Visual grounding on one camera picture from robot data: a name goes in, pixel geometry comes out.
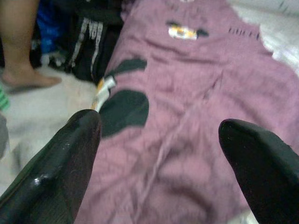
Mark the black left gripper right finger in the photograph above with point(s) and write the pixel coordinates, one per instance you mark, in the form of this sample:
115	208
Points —
268	177

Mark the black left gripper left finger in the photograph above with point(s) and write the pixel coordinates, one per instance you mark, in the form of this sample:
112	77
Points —
51	177

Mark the grey cloth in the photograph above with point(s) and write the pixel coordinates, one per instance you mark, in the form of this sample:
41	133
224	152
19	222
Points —
2	135

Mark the green striped object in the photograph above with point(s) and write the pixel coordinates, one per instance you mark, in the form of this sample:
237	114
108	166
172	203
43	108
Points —
4	99

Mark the purple cartoon mouse blanket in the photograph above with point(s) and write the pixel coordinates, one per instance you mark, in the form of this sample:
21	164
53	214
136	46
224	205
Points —
187	93

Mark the person bare leg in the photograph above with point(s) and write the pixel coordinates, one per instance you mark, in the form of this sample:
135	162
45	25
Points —
18	46

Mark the black bag with white print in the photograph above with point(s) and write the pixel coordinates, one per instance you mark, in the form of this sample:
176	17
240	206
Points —
93	46

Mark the blue bag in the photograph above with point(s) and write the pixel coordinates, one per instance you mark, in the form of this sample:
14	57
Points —
49	23

